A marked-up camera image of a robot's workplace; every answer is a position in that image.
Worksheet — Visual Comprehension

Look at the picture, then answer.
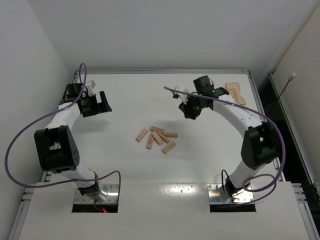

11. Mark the amber transparent plastic box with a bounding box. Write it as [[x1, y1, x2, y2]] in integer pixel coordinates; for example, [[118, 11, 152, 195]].
[[225, 82, 246, 106]]

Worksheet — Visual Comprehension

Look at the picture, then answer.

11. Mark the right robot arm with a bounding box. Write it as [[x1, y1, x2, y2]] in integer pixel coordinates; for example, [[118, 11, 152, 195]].
[[173, 75, 281, 196]]

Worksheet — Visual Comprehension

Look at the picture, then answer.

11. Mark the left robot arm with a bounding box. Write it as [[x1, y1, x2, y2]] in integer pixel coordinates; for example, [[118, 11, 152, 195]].
[[34, 80, 112, 202]]

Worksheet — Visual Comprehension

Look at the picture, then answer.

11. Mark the wood block with text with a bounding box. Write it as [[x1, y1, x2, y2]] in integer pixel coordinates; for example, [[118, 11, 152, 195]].
[[146, 134, 154, 150]]

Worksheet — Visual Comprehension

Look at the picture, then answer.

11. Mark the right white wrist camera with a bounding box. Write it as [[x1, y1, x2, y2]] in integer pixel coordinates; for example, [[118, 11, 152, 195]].
[[172, 86, 190, 105]]

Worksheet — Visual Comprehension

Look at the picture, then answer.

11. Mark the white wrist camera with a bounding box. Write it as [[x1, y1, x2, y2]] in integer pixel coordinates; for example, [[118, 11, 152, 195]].
[[85, 80, 96, 97], [172, 86, 190, 105]]

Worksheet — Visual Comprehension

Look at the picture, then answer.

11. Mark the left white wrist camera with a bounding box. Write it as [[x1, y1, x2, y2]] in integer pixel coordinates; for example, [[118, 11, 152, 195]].
[[85, 80, 96, 97]]

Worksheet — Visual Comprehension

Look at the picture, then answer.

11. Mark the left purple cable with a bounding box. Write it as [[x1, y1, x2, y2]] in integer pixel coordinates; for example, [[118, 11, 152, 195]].
[[4, 62, 122, 188]]

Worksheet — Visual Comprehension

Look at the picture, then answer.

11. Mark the purple cable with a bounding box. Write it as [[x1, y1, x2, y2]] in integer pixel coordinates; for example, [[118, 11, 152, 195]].
[[163, 86, 286, 207], [4, 62, 122, 188]]

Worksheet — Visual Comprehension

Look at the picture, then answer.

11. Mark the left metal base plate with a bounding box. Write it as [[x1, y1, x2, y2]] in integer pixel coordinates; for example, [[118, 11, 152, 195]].
[[73, 183, 119, 205]]

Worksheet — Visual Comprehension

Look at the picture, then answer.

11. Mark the metal base plate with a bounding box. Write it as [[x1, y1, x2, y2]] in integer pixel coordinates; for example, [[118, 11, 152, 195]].
[[207, 183, 254, 206], [73, 183, 119, 205]]

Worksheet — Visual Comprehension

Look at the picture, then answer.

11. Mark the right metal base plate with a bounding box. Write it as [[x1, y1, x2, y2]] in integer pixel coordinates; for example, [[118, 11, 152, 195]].
[[207, 183, 254, 206]]

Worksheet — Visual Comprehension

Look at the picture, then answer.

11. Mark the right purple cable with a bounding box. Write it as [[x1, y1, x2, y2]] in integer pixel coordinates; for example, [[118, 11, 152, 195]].
[[163, 86, 286, 207]]

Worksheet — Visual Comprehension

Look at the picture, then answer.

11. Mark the black wall cable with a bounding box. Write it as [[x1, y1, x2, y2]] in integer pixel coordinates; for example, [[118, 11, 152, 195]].
[[267, 72, 297, 118]]

